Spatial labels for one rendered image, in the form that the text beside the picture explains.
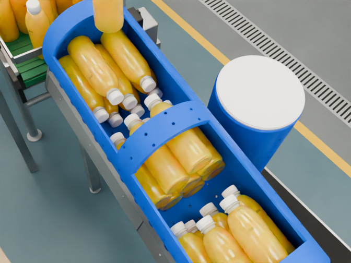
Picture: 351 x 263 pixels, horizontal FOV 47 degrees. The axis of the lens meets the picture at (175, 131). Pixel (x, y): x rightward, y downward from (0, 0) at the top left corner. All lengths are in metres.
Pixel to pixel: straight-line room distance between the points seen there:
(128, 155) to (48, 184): 1.31
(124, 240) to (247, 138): 1.04
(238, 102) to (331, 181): 1.33
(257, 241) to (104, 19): 0.62
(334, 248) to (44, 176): 1.50
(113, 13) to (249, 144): 0.58
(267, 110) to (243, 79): 0.13
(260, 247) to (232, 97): 0.51
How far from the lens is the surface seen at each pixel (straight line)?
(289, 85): 1.30
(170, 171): 0.93
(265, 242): 0.87
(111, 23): 1.02
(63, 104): 1.37
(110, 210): 2.11
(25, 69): 1.44
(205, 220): 0.91
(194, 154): 0.91
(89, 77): 1.09
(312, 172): 2.42
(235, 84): 1.25
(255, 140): 1.23
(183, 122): 0.91
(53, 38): 1.13
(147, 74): 1.11
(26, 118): 2.15
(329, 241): 2.14
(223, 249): 0.89
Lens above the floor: 2.00
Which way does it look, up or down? 60 degrees down
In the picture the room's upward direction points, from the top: 12 degrees clockwise
